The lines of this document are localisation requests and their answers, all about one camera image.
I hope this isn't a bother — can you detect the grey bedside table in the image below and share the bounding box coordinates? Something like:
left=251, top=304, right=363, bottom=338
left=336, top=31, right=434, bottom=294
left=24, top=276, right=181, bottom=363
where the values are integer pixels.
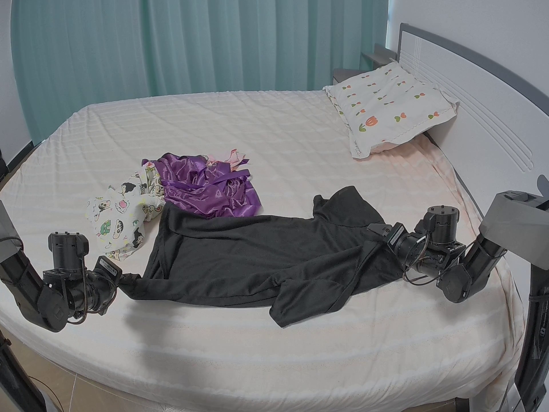
left=332, top=43, right=399, bottom=86

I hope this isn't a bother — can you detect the blue-green curtain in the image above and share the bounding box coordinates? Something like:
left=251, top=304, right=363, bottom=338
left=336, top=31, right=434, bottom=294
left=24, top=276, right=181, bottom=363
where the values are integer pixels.
left=13, top=0, right=391, bottom=145

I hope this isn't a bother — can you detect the white printed pyjama garment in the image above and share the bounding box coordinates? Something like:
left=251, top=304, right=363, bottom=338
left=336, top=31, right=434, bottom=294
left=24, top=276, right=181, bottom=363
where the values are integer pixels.
left=84, top=158, right=166, bottom=262

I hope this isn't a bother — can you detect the purple satin garment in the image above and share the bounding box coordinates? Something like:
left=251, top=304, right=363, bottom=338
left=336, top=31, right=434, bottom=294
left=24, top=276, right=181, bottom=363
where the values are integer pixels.
left=154, top=153, right=262, bottom=219

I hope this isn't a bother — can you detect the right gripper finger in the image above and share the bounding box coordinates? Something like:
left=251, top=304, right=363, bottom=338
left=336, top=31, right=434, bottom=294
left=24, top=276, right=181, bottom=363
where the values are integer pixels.
left=365, top=223, right=393, bottom=243

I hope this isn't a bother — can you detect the black cable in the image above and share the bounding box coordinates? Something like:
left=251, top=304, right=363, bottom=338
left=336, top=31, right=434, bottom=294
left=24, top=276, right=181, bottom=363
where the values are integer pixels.
left=68, top=306, right=109, bottom=325
left=402, top=271, right=443, bottom=287

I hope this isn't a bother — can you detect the white printed pillow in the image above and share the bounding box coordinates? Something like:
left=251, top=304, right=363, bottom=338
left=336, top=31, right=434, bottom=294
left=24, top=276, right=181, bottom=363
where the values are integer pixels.
left=323, top=60, right=460, bottom=159

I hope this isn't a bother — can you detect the bed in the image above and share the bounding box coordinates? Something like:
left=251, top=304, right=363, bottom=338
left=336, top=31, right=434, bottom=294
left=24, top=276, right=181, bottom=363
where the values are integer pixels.
left=0, top=23, right=549, bottom=407

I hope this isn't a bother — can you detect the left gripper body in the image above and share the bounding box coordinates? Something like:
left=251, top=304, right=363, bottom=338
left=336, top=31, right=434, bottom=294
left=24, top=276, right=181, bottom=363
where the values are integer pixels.
left=86, top=255, right=122, bottom=306

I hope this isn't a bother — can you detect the pink garment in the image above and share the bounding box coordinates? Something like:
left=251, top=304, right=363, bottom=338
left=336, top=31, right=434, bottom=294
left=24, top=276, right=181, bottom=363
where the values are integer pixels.
left=206, top=148, right=250, bottom=173

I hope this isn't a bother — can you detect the black T-shirt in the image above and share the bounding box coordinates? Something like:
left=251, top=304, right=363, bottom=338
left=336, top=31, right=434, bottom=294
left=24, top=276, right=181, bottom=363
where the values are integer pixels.
left=116, top=186, right=406, bottom=328

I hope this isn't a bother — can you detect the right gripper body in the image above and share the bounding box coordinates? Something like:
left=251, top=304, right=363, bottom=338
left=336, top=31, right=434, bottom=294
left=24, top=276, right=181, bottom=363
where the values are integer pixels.
left=388, top=225, right=427, bottom=270

